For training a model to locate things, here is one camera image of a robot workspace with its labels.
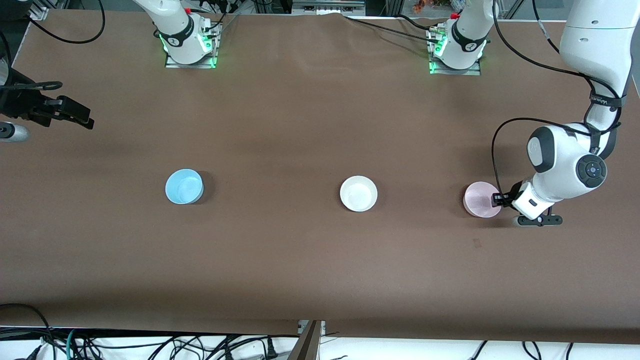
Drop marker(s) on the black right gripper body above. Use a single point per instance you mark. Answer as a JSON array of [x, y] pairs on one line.
[[20, 106]]

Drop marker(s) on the pink plastic bowl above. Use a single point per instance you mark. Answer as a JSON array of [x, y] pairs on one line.
[[479, 200]]

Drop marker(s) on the blue plastic bowl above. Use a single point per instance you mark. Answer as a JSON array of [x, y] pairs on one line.
[[184, 186]]

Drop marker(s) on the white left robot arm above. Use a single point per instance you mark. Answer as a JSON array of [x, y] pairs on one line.
[[595, 45]]

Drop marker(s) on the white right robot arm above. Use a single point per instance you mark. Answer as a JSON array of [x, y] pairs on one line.
[[172, 20]]

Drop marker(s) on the white plastic bowl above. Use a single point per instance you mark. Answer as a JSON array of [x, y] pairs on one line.
[[358, 194]]

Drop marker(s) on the brown table cover sheet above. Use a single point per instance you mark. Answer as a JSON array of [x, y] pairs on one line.
[[320, 125]]

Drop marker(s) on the orange colourful background object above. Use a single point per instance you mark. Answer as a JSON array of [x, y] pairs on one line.
[[425, 5]]

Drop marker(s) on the dark brown support beam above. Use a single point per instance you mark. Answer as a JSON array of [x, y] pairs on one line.
[[307, 347]]

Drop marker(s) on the black power plug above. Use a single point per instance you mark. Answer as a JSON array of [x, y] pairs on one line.
[[271, 350]]

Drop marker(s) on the silver table corner bracket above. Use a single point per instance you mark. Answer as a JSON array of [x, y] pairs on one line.
[[39, 13]]

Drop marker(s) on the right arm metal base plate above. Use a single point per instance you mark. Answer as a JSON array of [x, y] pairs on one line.
[[190, 65]]

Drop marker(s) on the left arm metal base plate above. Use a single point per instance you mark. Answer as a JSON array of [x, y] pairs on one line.
[[455, 72]]

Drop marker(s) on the silver metal bracket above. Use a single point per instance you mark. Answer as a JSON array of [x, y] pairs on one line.
[[302, 326]]

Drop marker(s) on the silver aluminium frame rail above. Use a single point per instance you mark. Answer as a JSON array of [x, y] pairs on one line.
[[327, 6]]

